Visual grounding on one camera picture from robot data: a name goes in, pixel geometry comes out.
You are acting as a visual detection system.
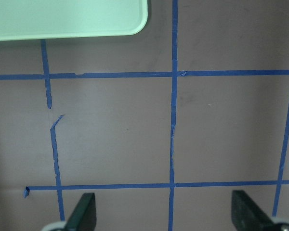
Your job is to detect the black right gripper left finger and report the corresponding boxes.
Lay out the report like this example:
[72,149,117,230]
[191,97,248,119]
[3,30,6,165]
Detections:
[65,192,97,231]

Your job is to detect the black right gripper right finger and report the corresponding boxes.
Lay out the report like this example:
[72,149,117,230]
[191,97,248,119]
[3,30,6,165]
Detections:
[231,190,275,231]

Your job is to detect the mint green tray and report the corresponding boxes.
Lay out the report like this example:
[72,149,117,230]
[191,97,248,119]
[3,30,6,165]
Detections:
[0,0,148,41]

